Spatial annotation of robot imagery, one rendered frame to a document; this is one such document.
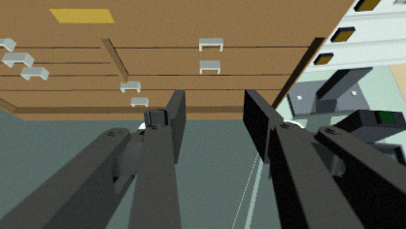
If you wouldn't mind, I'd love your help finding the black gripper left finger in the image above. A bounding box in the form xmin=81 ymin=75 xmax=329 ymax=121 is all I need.
xmin=0 ymin=89 xmax=186 ymax=229

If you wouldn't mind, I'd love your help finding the brown wooden chest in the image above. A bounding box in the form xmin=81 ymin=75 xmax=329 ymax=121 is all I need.
xmin=0 ymin=0 xmax=355 ymax=120

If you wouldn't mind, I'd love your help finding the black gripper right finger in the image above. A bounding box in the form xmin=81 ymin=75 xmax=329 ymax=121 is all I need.
xmin=243 ymin=89 xmax=406 ymax=229

